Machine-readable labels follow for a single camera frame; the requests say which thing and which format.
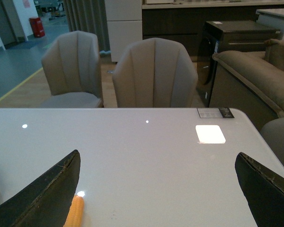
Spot right beige dining chair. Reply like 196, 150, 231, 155
112, 38, 198, 108

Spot grey curtain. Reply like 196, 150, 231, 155
63, 0, 110, 52

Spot left beige dining chair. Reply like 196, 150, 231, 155
40, 31, 104, 108

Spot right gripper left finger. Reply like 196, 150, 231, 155
0, 150, 80, 227

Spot black washing machine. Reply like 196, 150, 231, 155
196, 20, 280, 107

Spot red box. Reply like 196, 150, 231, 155
29, 17, 45, 38

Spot beige dining chair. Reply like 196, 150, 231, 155
40, 31, 104, 108
112, 38, 198, 108

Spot white tall cabinet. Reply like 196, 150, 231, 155
105, 0, 142, 62

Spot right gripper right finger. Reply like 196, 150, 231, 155
235, 152, 284, 227

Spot black table label sticker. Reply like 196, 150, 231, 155
197, 107, 234, 118

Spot olive green sofa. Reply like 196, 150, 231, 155
209, 39, 284, 130

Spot white side table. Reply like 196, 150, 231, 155
256, 9, 284, 40

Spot yellow corn cob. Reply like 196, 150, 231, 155
63, 195, 84, 227

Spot beige chair at right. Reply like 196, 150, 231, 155
260, 117, 284, 166

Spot dark kitchen counter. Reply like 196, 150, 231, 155
142, 0, 284, 59

